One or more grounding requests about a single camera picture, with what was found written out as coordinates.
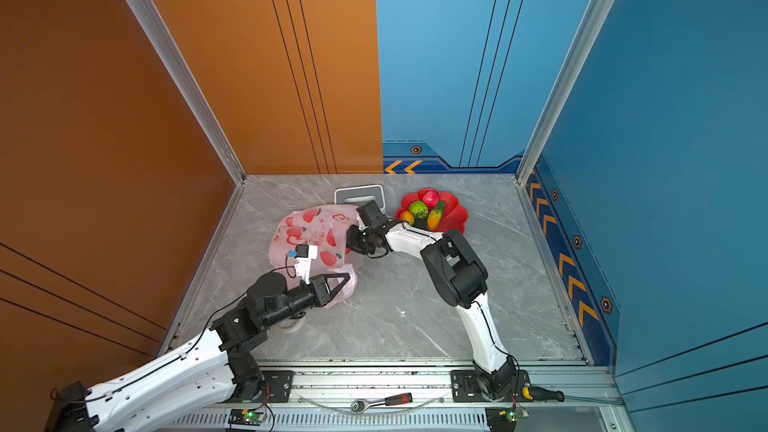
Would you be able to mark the right green circuit board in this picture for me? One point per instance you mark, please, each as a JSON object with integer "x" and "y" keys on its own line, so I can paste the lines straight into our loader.
{"x": 503, "y": 419}

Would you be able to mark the left aluminium corner post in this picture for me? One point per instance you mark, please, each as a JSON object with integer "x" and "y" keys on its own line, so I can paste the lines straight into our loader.
{"x": 165, "y": 46}

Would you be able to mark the pink dragon fruit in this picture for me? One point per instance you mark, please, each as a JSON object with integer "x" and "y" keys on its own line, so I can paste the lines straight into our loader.
{"x": 431, "y": 198}

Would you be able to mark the dark avocado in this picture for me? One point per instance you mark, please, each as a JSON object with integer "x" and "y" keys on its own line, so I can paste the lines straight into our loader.
{"x": 420, "y": 223}

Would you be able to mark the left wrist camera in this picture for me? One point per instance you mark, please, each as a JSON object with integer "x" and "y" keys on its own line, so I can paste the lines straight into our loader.
{"x": 302, "y": 256}

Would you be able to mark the yellow black screwdriver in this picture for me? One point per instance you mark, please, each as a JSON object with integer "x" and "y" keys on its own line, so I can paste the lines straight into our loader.
{"x": 539, "y": 394}

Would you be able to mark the green cucumber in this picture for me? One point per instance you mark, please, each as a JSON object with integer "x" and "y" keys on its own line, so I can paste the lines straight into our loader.
{"x": 435, "y": 216}

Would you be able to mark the red flower-shaped plate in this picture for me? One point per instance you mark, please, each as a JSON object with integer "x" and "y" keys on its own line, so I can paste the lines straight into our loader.
{"x": 455, "y": 216}

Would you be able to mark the green lime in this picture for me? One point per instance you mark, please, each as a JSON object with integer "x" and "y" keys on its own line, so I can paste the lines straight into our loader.
{"x": 419, "y": 210}

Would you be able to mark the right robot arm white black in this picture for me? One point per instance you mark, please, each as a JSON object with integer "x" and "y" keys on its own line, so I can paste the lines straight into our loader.
{"x": 460, "y": 279}

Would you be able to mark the white grey tissue box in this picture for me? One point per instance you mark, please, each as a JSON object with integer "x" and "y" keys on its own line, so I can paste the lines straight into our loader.
{"x": 361, "y": 195}

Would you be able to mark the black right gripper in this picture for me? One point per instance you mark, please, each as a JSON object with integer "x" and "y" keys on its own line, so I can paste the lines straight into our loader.
{"x": 352, "y": 242}

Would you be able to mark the green circuit board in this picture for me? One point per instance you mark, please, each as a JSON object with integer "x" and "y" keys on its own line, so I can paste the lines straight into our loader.
{"x": 503, "y": 419}
{"x": 247, "y": 419}

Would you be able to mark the red handled ratchet wrench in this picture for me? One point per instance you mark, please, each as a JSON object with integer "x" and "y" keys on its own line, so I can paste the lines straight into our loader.
{"x": 360, "y": 406}

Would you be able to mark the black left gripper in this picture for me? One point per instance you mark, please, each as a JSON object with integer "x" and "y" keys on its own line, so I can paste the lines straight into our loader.
{"x": 319, "y": 289}

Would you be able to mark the pink printed plastic bag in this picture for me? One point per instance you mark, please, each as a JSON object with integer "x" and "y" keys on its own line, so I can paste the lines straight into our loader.
{"x": 325, "y": 227}

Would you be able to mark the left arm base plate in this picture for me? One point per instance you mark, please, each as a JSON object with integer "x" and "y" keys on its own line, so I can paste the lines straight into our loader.
{"x": 275, "y": 388}

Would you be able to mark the left green circuit board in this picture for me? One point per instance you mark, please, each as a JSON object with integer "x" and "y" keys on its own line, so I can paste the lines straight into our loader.
{"x": 247, "y": 419}

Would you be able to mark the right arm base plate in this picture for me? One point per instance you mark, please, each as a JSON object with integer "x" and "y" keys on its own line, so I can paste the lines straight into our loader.
{"x": 465, "y": 388}

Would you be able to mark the aluminium corner post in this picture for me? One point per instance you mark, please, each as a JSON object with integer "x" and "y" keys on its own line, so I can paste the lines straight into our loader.
{"x": 165, "y": 46}
{"x": 584, "y": 39}

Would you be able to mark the right aluminium corner post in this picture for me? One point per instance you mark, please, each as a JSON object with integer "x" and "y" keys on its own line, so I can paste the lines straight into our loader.
{"x": 584, "y": 39}

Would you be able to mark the aluminium front rail frame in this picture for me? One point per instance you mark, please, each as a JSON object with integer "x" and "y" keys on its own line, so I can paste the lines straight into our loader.
{"x": 323, "y": 392}

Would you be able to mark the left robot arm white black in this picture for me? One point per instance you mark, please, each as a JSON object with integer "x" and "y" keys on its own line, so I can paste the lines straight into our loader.
{"x": 213, "y": 367}

